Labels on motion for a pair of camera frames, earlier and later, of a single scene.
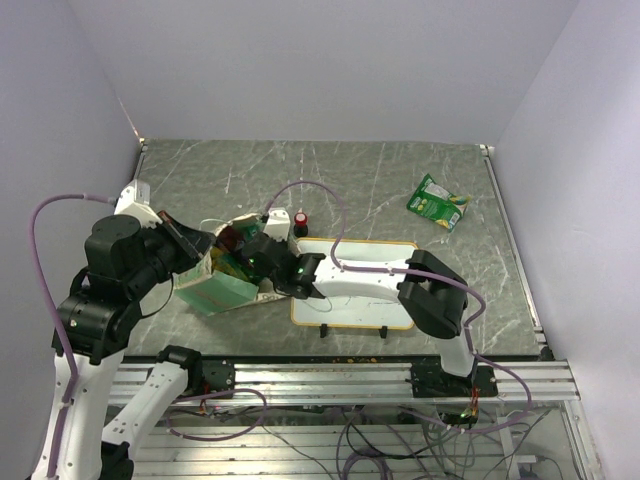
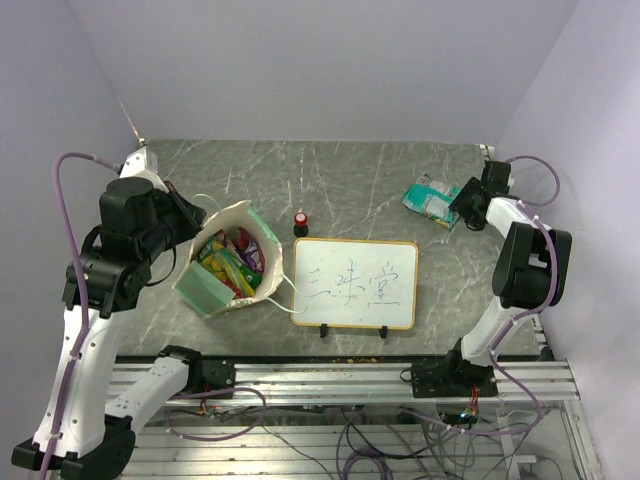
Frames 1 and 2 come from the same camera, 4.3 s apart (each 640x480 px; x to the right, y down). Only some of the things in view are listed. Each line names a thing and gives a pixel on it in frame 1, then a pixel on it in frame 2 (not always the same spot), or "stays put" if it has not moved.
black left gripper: (195, 243) to (190, 215)
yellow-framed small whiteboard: (354, 299) stays put
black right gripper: (257, 273) to (460, 204)
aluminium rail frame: (361, 421) stays put
